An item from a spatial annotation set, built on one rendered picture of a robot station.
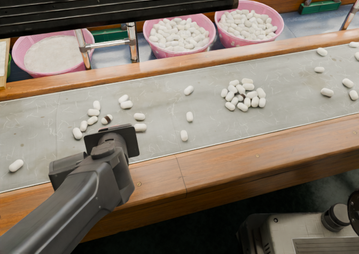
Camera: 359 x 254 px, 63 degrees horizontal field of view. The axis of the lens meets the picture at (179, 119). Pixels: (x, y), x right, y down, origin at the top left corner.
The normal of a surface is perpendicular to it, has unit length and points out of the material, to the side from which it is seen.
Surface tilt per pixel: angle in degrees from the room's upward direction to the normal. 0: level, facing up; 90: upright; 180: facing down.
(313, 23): 0
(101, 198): 68
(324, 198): 0
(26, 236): 42
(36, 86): 0
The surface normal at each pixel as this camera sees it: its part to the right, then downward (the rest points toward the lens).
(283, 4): 0.27, 0.78
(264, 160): 0.04, -0.60
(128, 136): 0.21, 0.21
